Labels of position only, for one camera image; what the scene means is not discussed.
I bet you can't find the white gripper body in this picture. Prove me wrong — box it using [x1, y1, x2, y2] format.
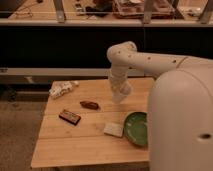
[108, 68, 132, 96]

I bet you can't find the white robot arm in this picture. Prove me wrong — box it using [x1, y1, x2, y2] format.
[107, 41, 213, 171]

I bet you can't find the small brown wooden object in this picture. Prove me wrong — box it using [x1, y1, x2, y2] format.
[80, 101, 100, 110]

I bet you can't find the beige sponge block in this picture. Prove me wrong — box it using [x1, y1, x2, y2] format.
[104, 122, 123, 137]

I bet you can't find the light wooden table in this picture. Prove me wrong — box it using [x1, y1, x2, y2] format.
[31, 78, 153, 168]

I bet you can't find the dark brown rectangular box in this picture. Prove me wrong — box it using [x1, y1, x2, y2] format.
[59, 110, 81, 125]

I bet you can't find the cluttered tray on shelf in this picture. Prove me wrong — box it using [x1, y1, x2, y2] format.
[112, 0, 175, 18]

